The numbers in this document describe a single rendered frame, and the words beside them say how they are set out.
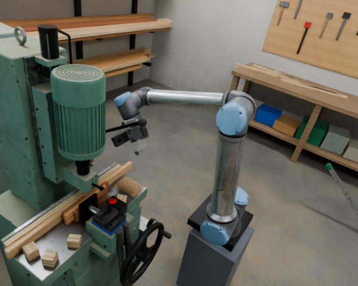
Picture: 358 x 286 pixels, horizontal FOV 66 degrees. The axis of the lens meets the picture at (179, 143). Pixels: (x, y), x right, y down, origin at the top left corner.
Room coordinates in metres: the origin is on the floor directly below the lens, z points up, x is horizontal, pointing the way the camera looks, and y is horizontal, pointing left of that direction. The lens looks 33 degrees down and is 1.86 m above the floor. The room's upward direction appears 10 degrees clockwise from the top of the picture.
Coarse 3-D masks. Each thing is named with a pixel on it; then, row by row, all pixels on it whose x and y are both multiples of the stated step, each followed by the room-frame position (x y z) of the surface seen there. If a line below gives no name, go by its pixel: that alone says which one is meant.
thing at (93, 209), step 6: (90, 198) 0.80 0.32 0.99; (96, 198) 0.83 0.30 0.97; (78, 204) 0.76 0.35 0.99; (84, 204) 0.77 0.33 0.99; (90, 204) 0.80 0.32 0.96; (96, 204) 0.83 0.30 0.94; (84, 210) 0.77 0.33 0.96; (90, 210) 0.78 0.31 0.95; (96, 210) 0.78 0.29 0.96; (84, 216) 0.77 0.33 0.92
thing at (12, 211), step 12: (12, 192) 0.93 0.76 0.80; (0, 204) 0.85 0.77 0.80; (12, 204) 0.86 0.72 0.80; (24, 204) 0.87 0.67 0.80; (0, 216) 0.80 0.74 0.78; (12, 216) 0.80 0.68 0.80; (24, 216) 0.81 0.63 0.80; (12, 228) 0.77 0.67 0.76; (84, 264) 0.65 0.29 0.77; (72, 276) 0.60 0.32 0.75
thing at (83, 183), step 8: (64, 168) 0.87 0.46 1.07; (72, 168) 0.88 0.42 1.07; (64, 176) 0.87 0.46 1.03; (72, 176) 0.85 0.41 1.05; (80, 176) 0.84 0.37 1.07; (88, 176) 0.85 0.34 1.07; (96, 176) 0.87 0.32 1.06; (72, 184) 0.85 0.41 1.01; (80, 184) 0.83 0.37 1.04; (88, 184) 0.83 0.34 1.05; (88, 192) 0.83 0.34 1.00
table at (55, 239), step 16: (112, 192) 0.95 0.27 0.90; (144, 192) 1.01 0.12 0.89; (128, 208) 0.90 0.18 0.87; (64, 224) 0.73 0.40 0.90; (80, 224) 0.74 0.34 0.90; (48, 240) 0.64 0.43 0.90; (64, 240) 0.66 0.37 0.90; (16, 256) 0.56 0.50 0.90; (64, 256) 0.59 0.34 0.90; (80, 256) 0.63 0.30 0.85; (32, 272) 0.51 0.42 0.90; (48, 272) 0.52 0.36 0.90
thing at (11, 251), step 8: (120, 168) 1.09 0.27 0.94; (128, 168) 1.13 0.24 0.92; (112, 176) 1.02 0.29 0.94; (64, 208) 0.77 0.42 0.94; (56, 216) 0.73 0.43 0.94; (40, 224) 0.68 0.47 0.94; (48, 224) 0.69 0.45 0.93; (56, 224) 0.72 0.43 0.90; (32, 232) 0.64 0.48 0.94; (40, 232) 0.66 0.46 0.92; (24, 240) 0.60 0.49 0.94; (32, 240) 0.62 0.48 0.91; (8, 248) 0.56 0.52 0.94; (16, 248) 0.57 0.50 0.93; (8, 256) 0.54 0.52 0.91
